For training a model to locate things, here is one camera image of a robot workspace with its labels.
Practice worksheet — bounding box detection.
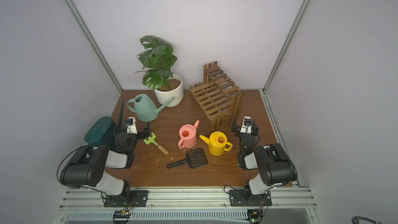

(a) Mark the yellow watering can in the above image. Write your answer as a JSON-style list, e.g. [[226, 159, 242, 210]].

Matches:
[[199, 131, 233, 156]]

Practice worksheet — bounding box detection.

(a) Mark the sage green watering can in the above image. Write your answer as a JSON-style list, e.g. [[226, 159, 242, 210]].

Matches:
[[126, 94, 174, 122]]

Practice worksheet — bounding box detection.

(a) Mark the brown wooden slatted shelf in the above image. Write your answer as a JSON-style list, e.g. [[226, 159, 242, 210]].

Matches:
[[189, 61, 245, 131]]

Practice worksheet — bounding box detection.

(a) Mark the pink watering can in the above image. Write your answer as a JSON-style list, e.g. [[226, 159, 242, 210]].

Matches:
[[178, 120, 200, 149]]

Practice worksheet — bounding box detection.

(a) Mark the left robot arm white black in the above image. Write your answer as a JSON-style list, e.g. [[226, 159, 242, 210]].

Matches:
[[57, 124, 150, 208]]

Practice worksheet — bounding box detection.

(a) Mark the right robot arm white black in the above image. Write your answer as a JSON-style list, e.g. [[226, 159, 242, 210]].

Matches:
[[229, 117, 298, 206]]

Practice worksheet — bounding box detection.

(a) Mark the dark green watering can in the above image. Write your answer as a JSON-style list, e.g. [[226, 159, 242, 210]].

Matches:
[[84, 116, 122, 151]]

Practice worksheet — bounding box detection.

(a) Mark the black plastic sifting scoop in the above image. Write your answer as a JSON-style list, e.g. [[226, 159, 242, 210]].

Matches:
[[167, 148, 208, 169]]

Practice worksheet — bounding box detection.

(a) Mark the white ribbed plant pot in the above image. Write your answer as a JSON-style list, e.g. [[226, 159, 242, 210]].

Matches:
[[154, 73, 184, 107]]

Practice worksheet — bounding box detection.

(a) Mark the green monstera plant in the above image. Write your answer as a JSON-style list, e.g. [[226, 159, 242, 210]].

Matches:
[[137, 35, 177, 90]]

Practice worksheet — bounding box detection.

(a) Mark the left small circuit board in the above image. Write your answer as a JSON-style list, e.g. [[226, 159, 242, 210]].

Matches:
[[113, 210, 131, 224]]

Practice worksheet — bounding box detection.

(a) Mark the small circuit board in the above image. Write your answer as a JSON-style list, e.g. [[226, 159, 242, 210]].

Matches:
[[113, 210, 131, 224], [247, 209, 263, 224]]

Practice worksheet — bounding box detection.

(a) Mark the right small circuit board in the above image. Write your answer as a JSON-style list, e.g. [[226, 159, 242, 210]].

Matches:
[[247, 209, 263, 224]]

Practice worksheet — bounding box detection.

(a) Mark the left aluminium corner profile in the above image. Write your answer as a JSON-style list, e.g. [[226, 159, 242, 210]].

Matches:
[[63, 0, 123, 94]]

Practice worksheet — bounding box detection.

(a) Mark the aluminium corner profile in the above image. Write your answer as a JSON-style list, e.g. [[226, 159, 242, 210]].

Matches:
[[263, 0, 311, 94], [63, 0, 123, 94]]

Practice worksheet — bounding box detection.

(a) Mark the right aluminium corner profile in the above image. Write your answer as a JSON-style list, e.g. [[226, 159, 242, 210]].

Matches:
[[263, 0, 311, 94]]

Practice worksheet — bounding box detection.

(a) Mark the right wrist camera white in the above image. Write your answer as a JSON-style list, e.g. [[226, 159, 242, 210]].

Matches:
[[240, 116, 252, 134]]

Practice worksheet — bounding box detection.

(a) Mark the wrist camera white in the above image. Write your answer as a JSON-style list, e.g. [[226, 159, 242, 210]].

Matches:
[[240, 116, 252, 134], [125, 117, 138, 134]]

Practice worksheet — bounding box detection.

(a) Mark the green hand rake wooden handle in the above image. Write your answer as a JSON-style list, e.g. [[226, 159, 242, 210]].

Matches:
[[144, 132, 170, 156]]

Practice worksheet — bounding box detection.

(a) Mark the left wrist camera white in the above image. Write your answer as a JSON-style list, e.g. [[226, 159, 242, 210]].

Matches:
[[125, 117, 138, 134]]

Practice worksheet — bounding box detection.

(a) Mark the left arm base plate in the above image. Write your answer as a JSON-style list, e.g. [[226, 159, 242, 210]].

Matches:
[[104, 189, 149, 208]]

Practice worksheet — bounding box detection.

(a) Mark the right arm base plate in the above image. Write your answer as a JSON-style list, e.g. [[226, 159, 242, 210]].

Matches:
[[229, 189, 273, 206]]

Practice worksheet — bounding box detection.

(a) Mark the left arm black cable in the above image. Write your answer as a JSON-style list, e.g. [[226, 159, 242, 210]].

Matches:
[[55, 147, 82, 187]]

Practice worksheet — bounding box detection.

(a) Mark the aluminium mounting rail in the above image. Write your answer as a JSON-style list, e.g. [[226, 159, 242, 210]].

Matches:
[[53, 186, 323, 224]]

